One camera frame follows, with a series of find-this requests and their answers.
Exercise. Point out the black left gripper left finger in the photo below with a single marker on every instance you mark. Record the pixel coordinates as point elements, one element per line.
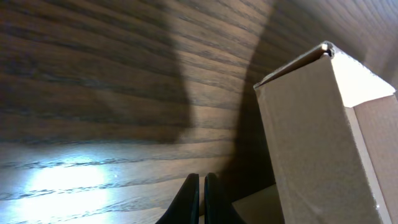
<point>184,208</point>

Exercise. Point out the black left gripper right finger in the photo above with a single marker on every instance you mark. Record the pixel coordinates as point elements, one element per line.
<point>218,209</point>

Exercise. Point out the cardboard box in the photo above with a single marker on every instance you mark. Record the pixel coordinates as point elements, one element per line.
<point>331,130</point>

